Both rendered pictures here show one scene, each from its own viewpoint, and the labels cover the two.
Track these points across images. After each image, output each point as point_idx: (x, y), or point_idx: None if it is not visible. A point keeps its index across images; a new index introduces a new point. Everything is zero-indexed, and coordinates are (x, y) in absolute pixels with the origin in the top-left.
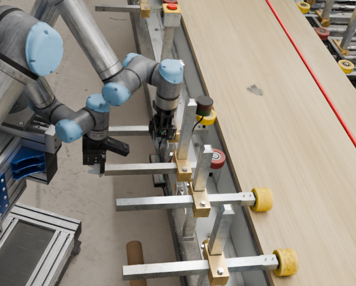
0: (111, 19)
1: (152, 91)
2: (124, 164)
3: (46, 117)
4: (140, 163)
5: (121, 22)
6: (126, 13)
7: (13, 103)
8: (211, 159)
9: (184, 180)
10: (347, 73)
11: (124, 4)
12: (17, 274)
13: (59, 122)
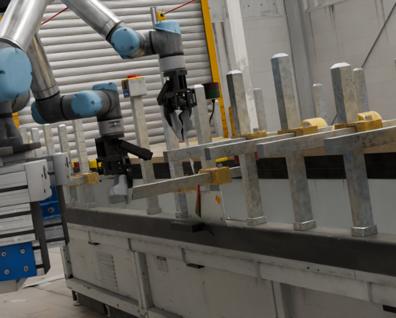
0: (29, 313)
1: (139, 213)
2: (151, 183)
3: (57, 108)
4: (168, 180)
5: (43, 312)
6: (46, 306)
7: (45, 7)
8: (243, 82)
9: (224, 181)
10: None
11: (39, 302)
12: None
13: (74, 94)
